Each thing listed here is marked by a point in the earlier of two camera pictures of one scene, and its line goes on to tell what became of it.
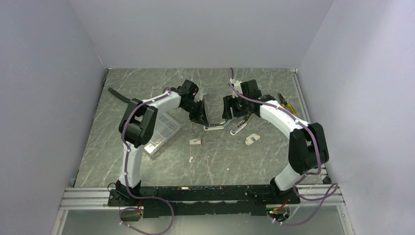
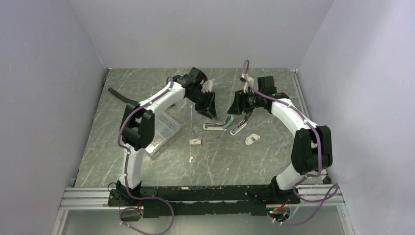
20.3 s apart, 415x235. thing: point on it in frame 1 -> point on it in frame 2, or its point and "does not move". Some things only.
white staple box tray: (251, 138) does not move
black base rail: (250, 200) does not move
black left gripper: (200, 117) -> (208, 108)
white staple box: (195, 141) does not move
